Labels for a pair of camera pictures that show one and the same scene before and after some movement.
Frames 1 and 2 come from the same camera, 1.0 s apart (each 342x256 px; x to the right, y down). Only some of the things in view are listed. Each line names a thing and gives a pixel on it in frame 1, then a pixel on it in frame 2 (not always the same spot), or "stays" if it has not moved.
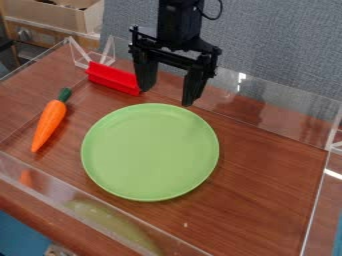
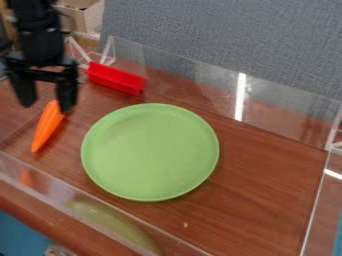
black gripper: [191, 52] -> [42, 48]
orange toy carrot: [49, 119] stays
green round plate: [149, 152] stays
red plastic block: [113, 78] stays
